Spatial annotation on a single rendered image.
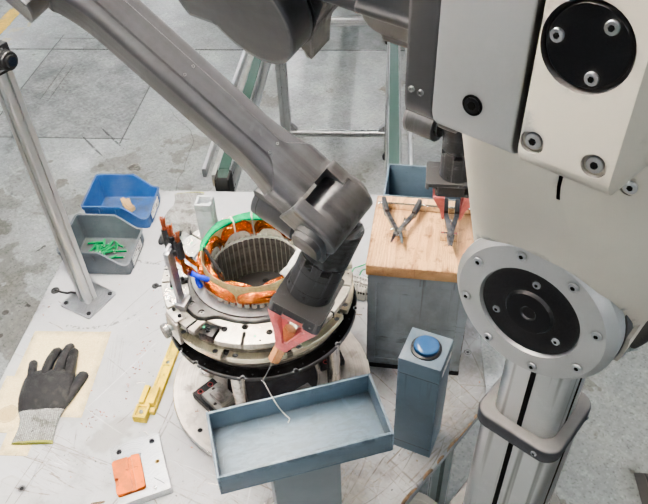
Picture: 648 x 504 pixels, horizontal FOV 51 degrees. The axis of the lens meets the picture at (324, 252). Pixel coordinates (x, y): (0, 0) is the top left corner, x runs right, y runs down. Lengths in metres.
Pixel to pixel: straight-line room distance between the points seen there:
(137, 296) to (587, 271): 1.20
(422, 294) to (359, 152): 2.15
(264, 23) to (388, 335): 1.01
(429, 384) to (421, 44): 0.86
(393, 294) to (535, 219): 0.72
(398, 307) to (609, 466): 1.20
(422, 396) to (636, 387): 1.45
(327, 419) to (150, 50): 0.60
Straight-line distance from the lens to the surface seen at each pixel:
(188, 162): 3.38
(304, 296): 0.79
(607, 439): 2.37
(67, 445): 1.41
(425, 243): 1.25
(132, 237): 1.76
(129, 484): 1.30
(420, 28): 0.31
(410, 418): 1.22
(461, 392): 1.39
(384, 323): 1.31
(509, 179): 0.53
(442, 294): 1.24
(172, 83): 0.68
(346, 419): 1.05
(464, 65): 0.30
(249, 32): 0.41
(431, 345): 1.11
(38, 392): 1.48
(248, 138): 0.67
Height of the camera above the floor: 1.90
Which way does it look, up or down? 43 degrees down
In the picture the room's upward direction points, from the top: 3 degrees counter-clockwise
